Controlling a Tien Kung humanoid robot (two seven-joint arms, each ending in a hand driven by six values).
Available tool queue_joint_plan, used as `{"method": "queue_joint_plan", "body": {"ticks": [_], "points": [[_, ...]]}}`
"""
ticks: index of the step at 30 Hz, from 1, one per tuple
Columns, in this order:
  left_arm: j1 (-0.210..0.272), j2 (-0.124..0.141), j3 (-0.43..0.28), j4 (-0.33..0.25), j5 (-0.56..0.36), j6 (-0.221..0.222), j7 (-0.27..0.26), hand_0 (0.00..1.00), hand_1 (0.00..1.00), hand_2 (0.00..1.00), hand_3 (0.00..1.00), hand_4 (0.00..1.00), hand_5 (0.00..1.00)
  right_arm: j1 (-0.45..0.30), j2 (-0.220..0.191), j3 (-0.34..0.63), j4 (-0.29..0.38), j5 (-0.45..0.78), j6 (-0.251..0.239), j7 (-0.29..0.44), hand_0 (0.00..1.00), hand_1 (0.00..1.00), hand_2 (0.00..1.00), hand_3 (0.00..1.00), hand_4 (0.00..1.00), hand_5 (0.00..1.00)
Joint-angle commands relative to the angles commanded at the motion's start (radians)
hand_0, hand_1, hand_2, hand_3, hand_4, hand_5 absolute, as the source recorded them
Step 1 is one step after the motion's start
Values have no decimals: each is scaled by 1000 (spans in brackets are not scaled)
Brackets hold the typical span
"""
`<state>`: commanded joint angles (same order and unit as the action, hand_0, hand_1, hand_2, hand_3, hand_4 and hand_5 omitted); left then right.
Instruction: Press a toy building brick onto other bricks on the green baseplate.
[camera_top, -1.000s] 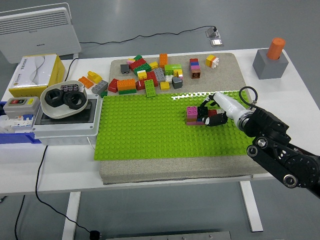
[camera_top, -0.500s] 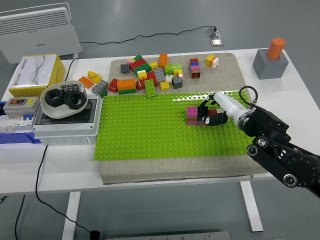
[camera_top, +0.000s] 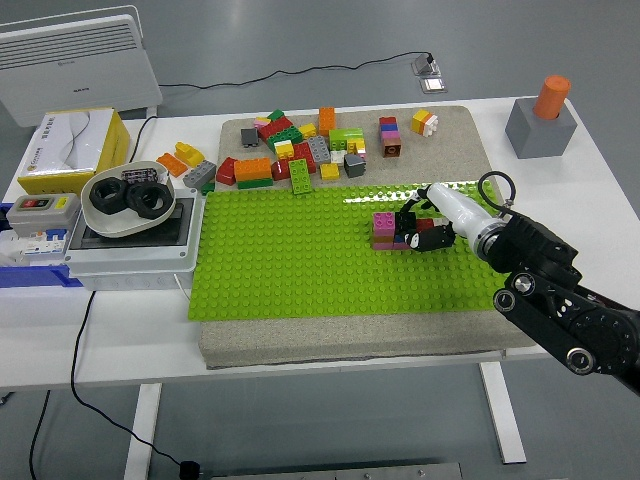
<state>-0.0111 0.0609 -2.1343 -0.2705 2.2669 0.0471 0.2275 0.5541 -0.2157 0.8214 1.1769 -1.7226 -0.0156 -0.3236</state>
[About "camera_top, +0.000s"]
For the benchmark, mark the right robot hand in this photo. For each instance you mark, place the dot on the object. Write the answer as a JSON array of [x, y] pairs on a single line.
[[460, 212]]

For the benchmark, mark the black toy brick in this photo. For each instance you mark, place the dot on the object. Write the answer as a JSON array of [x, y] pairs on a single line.
[[404, 222]]

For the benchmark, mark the yellow orange white brick stack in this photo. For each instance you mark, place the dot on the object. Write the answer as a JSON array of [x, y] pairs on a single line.
[[424, 122]]

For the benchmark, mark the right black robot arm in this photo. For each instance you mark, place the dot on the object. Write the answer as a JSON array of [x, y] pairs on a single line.
[[550, 280]]

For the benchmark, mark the blue toy brick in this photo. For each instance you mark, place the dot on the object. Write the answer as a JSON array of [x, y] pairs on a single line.
[[399, 239]]

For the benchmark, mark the pink toy brick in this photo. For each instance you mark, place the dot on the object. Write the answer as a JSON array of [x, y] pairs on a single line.
[[401, 246]]

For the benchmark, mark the magenta toy brick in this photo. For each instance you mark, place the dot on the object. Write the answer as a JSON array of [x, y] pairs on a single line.
[[384, 222]]

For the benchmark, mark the red blue pink brown brick tower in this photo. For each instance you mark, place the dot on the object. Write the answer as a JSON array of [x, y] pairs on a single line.
[[390, 137]]

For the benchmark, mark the dark grey slope brick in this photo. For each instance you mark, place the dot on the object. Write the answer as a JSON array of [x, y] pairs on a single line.
[[354, 166]]

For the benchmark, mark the yellow pink white brick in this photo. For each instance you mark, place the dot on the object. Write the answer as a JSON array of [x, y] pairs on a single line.
[[357, 147]]

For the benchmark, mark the lime green toy brick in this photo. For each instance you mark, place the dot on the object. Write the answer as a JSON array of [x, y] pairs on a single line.
[[345, 136]]

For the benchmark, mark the light grey toy brick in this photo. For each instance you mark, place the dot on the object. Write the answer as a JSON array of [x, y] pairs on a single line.
[[199, 175], [318, 148]]

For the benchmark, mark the tall orange toy brick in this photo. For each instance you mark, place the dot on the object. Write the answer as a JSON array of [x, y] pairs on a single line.
[[327, 120]]

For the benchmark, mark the lime green flat brick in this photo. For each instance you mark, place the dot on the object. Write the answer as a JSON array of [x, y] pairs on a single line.
[[300, 176]]

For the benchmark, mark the green studded baseplate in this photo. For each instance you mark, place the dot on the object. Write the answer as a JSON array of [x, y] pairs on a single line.
[[300, 260]]

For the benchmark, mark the yellow white toy brick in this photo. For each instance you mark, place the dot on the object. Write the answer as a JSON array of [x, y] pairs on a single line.
[[284, 149]]

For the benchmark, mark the long dark green brick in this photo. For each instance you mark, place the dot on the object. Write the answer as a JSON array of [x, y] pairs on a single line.
[[286, 137]]

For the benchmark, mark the long red toy brick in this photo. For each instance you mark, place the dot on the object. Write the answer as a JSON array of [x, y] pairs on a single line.
[[274, 129]]

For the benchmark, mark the flat dark green brick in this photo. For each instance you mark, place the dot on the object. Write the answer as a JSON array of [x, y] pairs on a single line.
[[254, 184]]

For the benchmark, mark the dark green toy brick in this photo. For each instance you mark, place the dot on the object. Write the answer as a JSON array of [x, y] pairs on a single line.
[[276, 115]]

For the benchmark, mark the long orange toy brick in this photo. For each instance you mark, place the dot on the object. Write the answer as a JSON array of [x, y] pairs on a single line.
[[252, 169]]

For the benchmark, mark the pink yellow small brick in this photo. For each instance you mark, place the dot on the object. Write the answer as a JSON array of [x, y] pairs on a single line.
[[262, 122]]

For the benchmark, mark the dark grey toy brick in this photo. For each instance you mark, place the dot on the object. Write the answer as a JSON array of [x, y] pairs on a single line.
[[249, 137]]

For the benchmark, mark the red slope brick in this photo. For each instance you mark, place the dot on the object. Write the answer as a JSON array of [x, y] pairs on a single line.
[[226, 171]]

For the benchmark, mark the small dark green brick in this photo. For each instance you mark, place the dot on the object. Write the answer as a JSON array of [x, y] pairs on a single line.
[[208, 188]]

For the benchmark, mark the yellow stepped toy brick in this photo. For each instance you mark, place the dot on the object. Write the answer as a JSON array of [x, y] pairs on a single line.
[[190, 154]]

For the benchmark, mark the flat orange toy brick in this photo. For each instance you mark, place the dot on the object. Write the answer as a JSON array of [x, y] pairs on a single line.
[[171, 164]]

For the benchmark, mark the grey cube block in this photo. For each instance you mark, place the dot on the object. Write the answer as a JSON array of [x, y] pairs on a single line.
[[540, 140]]

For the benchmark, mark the silver floor socket plate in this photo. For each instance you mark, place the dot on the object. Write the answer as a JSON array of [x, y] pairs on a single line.
[[433, 85]]

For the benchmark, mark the orange cylinder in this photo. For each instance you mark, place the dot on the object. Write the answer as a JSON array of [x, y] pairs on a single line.
[[550, 97]]

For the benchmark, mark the silver floor socket with plug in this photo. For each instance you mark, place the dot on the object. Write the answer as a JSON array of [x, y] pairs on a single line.
[[425, 65]]

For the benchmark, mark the grey-brown foam mat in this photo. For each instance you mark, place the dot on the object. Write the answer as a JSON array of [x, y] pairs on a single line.
[[350, 340]]

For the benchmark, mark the white table leg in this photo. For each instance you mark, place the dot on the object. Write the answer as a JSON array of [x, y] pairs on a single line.
[[502, 415], [142, 430]]

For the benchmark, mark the small black terminal block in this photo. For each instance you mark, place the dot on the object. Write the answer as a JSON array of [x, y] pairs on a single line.
[[137, 175]]

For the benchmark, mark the large black hex nut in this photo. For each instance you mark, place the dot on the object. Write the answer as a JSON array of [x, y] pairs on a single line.
[[97, 200], [135, 200]]

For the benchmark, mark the white plastic bowl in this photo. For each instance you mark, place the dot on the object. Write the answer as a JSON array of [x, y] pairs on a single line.
[[115, 227]]

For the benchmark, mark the yellow white tissue box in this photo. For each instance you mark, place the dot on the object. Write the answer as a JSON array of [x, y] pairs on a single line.
[[65, 135]]

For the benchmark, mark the white panel heater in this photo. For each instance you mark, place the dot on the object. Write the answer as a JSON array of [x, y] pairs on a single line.
[[75, 60]]

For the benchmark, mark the white blue circuit breaker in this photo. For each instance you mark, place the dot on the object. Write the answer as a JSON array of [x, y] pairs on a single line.
[[42, 247]]

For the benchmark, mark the blue plastic bin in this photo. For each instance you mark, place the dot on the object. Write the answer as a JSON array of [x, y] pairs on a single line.
[[30, 277]]

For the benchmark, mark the white plastic part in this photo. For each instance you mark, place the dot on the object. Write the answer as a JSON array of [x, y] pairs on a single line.
[[11, 252]]

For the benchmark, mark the grey electrical enclosure box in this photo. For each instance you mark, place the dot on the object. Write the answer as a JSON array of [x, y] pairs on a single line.
[[130, 260]]

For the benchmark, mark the grey push-button switch box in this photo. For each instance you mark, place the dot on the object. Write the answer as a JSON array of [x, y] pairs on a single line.
[[45, 220]]

